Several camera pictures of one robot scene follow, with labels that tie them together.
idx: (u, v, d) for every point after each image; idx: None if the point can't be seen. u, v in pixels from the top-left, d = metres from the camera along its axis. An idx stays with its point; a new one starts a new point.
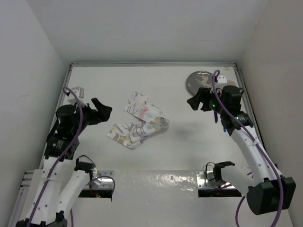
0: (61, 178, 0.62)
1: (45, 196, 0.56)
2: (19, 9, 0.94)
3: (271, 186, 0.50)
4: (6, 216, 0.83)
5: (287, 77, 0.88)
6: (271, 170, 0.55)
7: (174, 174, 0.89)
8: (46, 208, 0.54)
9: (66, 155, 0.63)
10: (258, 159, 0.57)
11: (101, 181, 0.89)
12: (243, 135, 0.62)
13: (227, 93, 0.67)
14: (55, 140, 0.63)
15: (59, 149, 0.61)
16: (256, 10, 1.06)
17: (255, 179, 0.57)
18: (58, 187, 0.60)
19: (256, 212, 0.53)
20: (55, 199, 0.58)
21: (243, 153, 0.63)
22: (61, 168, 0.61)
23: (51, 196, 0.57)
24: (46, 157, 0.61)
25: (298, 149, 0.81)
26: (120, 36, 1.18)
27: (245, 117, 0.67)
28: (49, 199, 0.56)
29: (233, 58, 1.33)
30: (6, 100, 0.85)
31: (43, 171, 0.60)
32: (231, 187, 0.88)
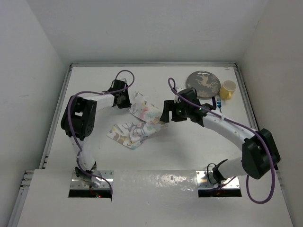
0: (105, 103, 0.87)
1: (96, 97, 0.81)
2: (18, 10, 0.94)
3: (254, 144, 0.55)
4: (7, 216, 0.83)
5: (289, 75, 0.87)
6: (246, 131, 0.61)
7: (175, 174, 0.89)
8: (97, 99, 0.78)
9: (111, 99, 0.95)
10: (232, 128, 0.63)
11: (101, 181, 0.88)
12: (212, 117, 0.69)
13: (183, 95, 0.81)
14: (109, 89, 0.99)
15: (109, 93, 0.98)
16: (256, 10, 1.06)
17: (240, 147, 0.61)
18: (102, 104, 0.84)
19: (258, 176, 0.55)
20: (100, 104, 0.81)
21: (219, 133, 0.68)
22: (110, 97, 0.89)
23: (102, 100, 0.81)
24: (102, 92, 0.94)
25: (298, 148, 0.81)
26: (120, 36, 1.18)
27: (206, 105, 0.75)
28: (99, 98, 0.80)
29: (233, 58, 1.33)
30: (6, 101, 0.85)
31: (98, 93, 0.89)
32: (232, 187, 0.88)
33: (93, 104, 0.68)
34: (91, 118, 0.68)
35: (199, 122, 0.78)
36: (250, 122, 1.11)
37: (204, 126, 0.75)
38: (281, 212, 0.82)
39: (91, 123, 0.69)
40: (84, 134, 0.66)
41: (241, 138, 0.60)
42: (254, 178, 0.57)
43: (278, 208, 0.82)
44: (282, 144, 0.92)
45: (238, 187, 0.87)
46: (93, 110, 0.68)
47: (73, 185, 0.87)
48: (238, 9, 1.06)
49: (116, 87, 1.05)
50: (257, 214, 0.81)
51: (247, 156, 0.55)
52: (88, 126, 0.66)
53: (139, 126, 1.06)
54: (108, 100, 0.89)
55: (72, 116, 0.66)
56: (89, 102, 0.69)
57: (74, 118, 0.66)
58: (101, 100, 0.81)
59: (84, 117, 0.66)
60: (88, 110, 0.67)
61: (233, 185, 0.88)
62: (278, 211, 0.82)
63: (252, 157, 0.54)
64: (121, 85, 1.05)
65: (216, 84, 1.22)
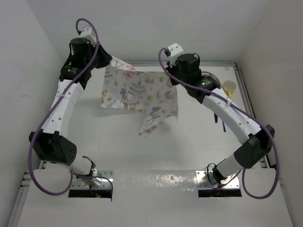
0: (73, 101, 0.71)
1: (58, 111, 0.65)
2: (18, 10, 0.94)
3: (257, 140, 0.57)
4: (7, 216, 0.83)
5: (289, 76, 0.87)
6: (250, 124, 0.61)
7: (175, 174, 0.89)
8: (58, 121, 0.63)
9: (79, 81, 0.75)
10: (237, 118, 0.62)
11: (101, 181, 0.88)
12: (216, 100, 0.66)
13: (184, 62, 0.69)
14: (70, 67, 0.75)
15: (74, 74, 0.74)
16: (256, 10, 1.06)
17: (239, 136, 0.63)
18: (70, 109, 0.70)
19: (248, 165, 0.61)
20: (67, 116, 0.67)
21: (219, 116, 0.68)
22: (74, 90, 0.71)
23: (64, 112, 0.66)
24: (61, 80, 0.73)
25: (298, 148, 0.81)
26: (120, 36, 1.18)
27: (210, 82, 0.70)
28: (62, 114, 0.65)
29: (233, 58, 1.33)
30: (7, 101, 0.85)
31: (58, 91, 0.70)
32: (232, 187, 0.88)
33: (59, 139, 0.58)
34: (64, 150, 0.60)
35: (198, 99, 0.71)
36: None
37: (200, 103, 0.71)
38: (281, 212, 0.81)
39: (70, 146, 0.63)
40: (68, 162, 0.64)
41: (245, 131, 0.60)
42: (245, 166, 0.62)
43: (278, 208, 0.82)
44: (282, 144, 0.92)
45: (238, 187, 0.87)
46: (62, 141, 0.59)
47: (73, 185, 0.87)
48: (238, 9, 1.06)
49: (79, 55, 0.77)
50: (256, 214, 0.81)
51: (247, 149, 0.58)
52: (67, 156, 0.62)
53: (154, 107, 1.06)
54: (75, 94, 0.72)
55: (47, 152, 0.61)
56: (54, 135, 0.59)
57: (48, 154, 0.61)
58: (66, 112, 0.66)
59: (57, 152, 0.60)
60: (57, 145, 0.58)
61: (233, 185, 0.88)
62: (278, 211, 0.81)
63: (250, 153, 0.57)
64: (84, 48, 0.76)
65: None
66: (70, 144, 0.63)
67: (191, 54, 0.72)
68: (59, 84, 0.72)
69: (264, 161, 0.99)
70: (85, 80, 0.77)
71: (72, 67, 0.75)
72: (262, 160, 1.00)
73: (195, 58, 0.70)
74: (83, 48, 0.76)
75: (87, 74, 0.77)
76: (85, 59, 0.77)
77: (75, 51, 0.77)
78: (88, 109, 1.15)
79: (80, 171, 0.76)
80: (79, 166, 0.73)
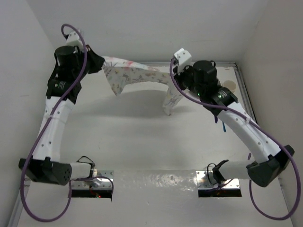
0: (64, 119, 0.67)
1: (49, 135, 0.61)
2: (18, 9, 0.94)
3: (276, 163, 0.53)
4: (7, 216, 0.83)
5: (289, 76, 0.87)
6: (271, 144, 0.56)
7: (174, 174, 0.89)
8: (49, 144, 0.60)
9: (68, 95, 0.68)
10: (256, 137, 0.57)
11: (102, 181, 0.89)
12: (234, 116, 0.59)
13: (201, 71, 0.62)
14: (57, 82, 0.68)
15: (61, 90, 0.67)
16: (256, 10, 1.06)
17: (256, 156, 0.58)
18: (60, 129, 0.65)
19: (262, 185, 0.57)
20: (58, 137, 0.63)
21: (235, 132, 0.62)
22: (63, 108, 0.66)
23: (55, 134, 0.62)
24: (49, 98, 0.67)
25: (298, 148, 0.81)
26: (120, 37, 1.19)
27: (227, 94, 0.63)
28: (52, 136, 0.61)
29: (233, 58, 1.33)
30: (7, 101, 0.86)
31: (46, 110, 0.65)
32: (232, 187, 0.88)
33: (50, 164, 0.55)
34: (57, 175, 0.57)
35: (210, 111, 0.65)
36: None
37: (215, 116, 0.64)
38: (281, 212, 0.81)
39: (64, 168, 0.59)
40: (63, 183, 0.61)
41: (264, 152, 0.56)
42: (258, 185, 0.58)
43: (278, 208, 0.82)
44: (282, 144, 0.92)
45: (238, 187, 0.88)
46: (54, 165, 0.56)
47: (73, 185, 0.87)
48: (238, 9, 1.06)
49: (66, 66, 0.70)
50: (256, 214, 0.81)
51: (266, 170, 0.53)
52: (62, 178, 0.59)
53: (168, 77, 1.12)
54: (65, 112, 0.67)
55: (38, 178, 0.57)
56: (44, 162, 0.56)
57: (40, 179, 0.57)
58: (57, 134, 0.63)
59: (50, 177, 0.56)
60: (49, 171, 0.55)
61: (233, 185, 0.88)
62: (278, 211, 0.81)
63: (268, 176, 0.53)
64: (70, 60, 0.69)
65: None
66: (63, 166, 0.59)
67: (206, 62, 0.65)
68: (47, 102, 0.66)
69: None
70: (75, 92, 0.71)
71: (58, 81, 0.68)
72: None
73: (211, 67, 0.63)
74: (70, 59, 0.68)
75: (76, 88, 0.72)
76: (73, 71, 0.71)
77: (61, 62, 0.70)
78: (88, 109, 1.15)
79: (80, 176, 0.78)
80: (79, 170, 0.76)
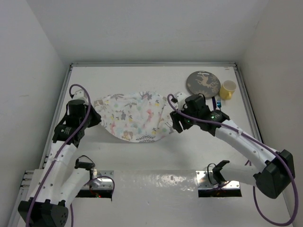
0: (66, 162, 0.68)
1: (51, 177, 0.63)
2: (18, 10, 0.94)
3: (275, 168, 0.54)
4: (6, 217, 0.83)
5: (289, 77, 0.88)
6: (265, 151, 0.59)
7: (174, 174, 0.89)
8: (50, 187, 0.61)
9: (73, 140, 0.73)
10: (250, 146, 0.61)
11: (101, 181, 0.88)
12: (227, 130, 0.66)
13: (191, 101, 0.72)
14: (63, 127, 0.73)
15: (66, 135, 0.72)
16: (256, 10, 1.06)
17: (256, 166, 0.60)
18: (63, 170, 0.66)
19: (273, 196, 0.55)
20: (60, 180, 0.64)
21: (233, 146, 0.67)
22: (67, 151, 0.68)
23: (57, 177, 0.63)
24: (54, 141, 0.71)
25: (298, 149, 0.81)
26: (120, 36, 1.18)
27: (219, 114, 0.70)
28: (54, 179, 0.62)
29: (233, 58, 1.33)
30: (6, 102, 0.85)
31: (50, 153, 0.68)
32: (231, 187, 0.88)
33: (49, 209, 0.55)
34: (56, 219, 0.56)
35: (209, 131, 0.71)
36: (250, 122, 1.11)
37: (213, 136, 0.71)
38: (281, 213, 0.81)
39: (61, 212, 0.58)
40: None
41: (262, 159, 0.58)
42: (269, 196, 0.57)
43: (278, 208, 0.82)
44: (282, 144, 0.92)
45: (237, 187, 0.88)
46: (53, 209, 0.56)
47: None
48: (238, 10, 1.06)
49: (75, 114, 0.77)
50: (256, 214, 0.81)
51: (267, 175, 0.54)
52: (59, 222, 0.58)
53: (153, 106, 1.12)
54: (69, 154, 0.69)
55: (36, 221, 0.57)
56: (44, 205, 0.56)
57: (38, 223, 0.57)
58: (59, 177, 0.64)
59: (48, 222, 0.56)
60: (47, 216, 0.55)
61: (233, 185, 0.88)
62: (278, 212, 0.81)
63: (271, 181, 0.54)
64: (80, 109, 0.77)
65: (216, 84, 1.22)
66: (62, 210, 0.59)
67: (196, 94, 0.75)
68: (52, 146, 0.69)
69: None
70: (78, 137, 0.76)
71: (65, 126, 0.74)
72: None
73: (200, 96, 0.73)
74: (81, 108, 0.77)
75: (80, 134, 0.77)
76: (80, 119, 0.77)
77: (71, 110, 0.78)
78: None
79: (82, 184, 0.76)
80: (81, 181, 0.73)
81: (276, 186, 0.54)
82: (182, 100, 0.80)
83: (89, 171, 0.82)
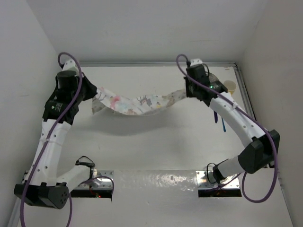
0: (60, 142, 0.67)
1: (44, 158, 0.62)
2: (18, 11, 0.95)
3: (260, 145, 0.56)
4: (6, 217, 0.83)
5: (289, 76, 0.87)
6: (255, 128, 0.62)
7: (175, 174, 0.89)
8: (45, 170, 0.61)
9: (65, 117, 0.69)
10: (242, 122, 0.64)
11: (101, 181, 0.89)
12: (221, 101, 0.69)
13: (191, 71, 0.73)
14: (54, 103, 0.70)
15: (57, 111, 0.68)
16: (256, 10, 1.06)
17: (242, 138, 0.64)
18: (57, 152, 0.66)
19: (251, 170, 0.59)
20: (54, 162, 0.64)
21: (224, 117, 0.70)
22: (60, 131, 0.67)
23: (50, 159, 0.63)
24: (45, 120, 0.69)
25: (298, 148, 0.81)
26: (120, 36, 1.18)
27: (218, 85, 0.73)
28: (48, 161, 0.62)
29: (233, 58, 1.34)
30: (7, 101, 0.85)
31: (42, 134, 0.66)
32: (230, 187, 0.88)
33: (47, 189, 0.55)
34: (54, 199, 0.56)
35: (206, 101, 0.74)
36: None
37: (208, 106, 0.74)
38: (281, 212, 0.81)
39: (61, 191, 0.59)
40: (61, 206, 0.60)
41: (248, 134, 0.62)
42: (246, 170, 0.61)
43: (278, 208, 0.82)
44: (282, 143, 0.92)
45: (236, 187, 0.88)
46: (51, 188, 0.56)
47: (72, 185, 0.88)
48: (238, 9, 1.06)
49: (66, 88, 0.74)
50: (256, 214, 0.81)
51: (248, 152, 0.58)
52: (59, 202, 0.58)
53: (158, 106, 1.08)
54: (61, 134, 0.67)
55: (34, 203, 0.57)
56: (40, 188, 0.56)
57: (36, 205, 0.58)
58: (53, 158, 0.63)
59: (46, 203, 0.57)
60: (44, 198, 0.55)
61: (232, 185, 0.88)
62: (277, 212, 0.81)
63: (253, 158, 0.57)
64: (71, 82, 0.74)
65: None
66: (61, 190, 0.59)
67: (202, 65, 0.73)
68: (44, 125, 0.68)
69: None
70: (71, 115, 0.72)
71: (56, 103, 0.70)
72: None
73: (202, 67, 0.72)
74: (71, 81, 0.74)
75: (74, 109, 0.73)
76: (72, 92, 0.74)
77: (62, 85, 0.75)
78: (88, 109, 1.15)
79: (82, 180, 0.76)
80: (80, 176, 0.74)
81: (256, 162, 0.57)
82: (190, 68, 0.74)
83: (89, 170, 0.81)
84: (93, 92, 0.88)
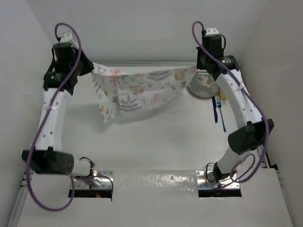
0: (62, 111, 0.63)
1: (47, 125, 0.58)
2: (18, 11, 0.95)
3: (253, 129, 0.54)
4: (6, 217, 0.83)
5: (289, 75, 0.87)
6: (254, 112, 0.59)
7: (175, 174, 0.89)
8: (51, 135, 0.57)
9: (66, 87, 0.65)
10: (241, 103, 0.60)
11: (102, 181, 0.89)
12: (229, 78, 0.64)
13: (207, 39, 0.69)
14: (53, 74, 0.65)
15: (57, 81, 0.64)
16: (255, 10, 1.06)
17: (238, 120, 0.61)
18: (60, 120, 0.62)
19: (237, 150, 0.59)
20: (58, 128, 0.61)
21: (227, 95, 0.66)
22: (62, 99, 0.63)
23: (55, 125, 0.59)
24: (46, 90, 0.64)
25: (298, 148, 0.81)
26: (120, 36, 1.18)
27: (231, 60, 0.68)
28: (53, 127, 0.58)
29: (233, 58, 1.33)
30: (7, 102, 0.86)
31: (44, 103, 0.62)
32: (231, 187, 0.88)
33: (55, 154, 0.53)
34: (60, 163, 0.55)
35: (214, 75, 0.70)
36: None
37: (215, 80, 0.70)
38: (281, 212, 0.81)
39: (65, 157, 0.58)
40: (66, 172, 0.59)
41: (245, 117, 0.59)
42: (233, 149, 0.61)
43: (278, 208, 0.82)
44: (282, 143, 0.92)
45: (237, 187, 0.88)
46: (58, 155, 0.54)
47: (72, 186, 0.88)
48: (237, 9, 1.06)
49: (63, 60, 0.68)
50: (256, 214, 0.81)
51: (238, 133, 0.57)
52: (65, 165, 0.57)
53: (161, 90, 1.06)
54: (62, 102, 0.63)
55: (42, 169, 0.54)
56: (48, 152, 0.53)
57: (44, 170, 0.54)
58: (56, 124, 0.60)
59: (55, 167, 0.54)
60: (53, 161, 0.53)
61: (232, 185, 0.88)
62: (277, 212, 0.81)
63: (242, 140, 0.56)
64: (67, 52, 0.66)
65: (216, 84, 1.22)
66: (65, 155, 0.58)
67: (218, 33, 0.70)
68: (45, 95, 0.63)
69: (264, 162, 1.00)
70: (72, 85, 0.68)
71: (55, 73, 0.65)
72: (262, 160, 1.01)
73: (219, 36, 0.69)
74: (68, 52, 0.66)
75: (74, 80, 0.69)
76: (70, 64, 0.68)
77: (58, 55, 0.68)
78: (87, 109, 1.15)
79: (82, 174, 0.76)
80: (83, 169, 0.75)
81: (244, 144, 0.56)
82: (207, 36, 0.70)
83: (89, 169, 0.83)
84: (91, 69, 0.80)
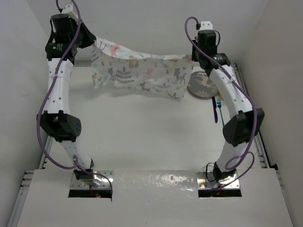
0: (67, 79, 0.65)
1: (55, 91, 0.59)
2: (19, 11, 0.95)
3: (245, 117, 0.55)
4: (6, 217, 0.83)
5: (289, 75, 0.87)
6: (245, 103, 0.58)
7: (174, 174, 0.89)
8: (60, 100, 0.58)
9: (68, 56, 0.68)
10: (233, 95, 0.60)
11: (101, 181, 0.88)
12: (221, 73, 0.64)
13: (201, 36, 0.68)
14: (54, 44, 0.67)
15: (60, 51, 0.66)
16: (255, 10, 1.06)
17: (230, 112, 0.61)
18: (66, 87, 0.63)
19: (231, 141, 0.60)
20: (66, 93, 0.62)
21: (220, 90, 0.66)
22: (66, 68, 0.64)
23: (62, 91, 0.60)
24: (49, 59, 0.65)
25: (298, 148, 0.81)
26: (120, 36, 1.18)
27: (222, 57, 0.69)
28: (61, 93, 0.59)
29: (233, 58, 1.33)
30: (8, 102, 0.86)
31: (49, 72, 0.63)
32: (231, 186, 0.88)
33: (66, 117, 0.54)
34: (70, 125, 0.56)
35: (207, 70, 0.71)
36: None
37: (208, 76, 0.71)
38: (281, 212, 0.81)
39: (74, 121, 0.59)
40: (76, 135, 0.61)
41: (236, 108, 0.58)
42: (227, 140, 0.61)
43: (278, 208, 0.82)
44: (282, 143, 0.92)
45: (237, 187, 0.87)
46: (69, 118, 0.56)
47: (72, 185, 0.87)
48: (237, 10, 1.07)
49: (62, 30, 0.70)
50: (256, 214, 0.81)
51: (231, 122, 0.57)
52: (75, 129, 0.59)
53: (155, 67, 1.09)
54: (66, 69, 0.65)
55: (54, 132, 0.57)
56: (59, 116, 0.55)
57: (57, 132, 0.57)
58: (63, 91, 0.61)
59: (66, 129, 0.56)
60: (65, 124, 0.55)
61: (233, 185, 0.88)
62: (277, 211, 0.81)
63: (234, 128, 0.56)
64: (66, 23, 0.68)
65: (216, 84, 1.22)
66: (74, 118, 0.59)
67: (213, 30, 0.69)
68: (49, 64, 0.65)
69: (264, 161, 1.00)
70: (72, 54, 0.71)
71: (56, 44, 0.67)
72: (262, 160, 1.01)
73: (214, 33, 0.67)
74: (66, 23, 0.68)
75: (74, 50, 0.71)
76: (69, 34, 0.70)
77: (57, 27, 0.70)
78: (87, 109, 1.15)
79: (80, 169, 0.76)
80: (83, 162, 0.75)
81: (237, 134, 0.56)
82: (201, 31, 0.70)
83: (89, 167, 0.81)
84: (90, 40, 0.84)
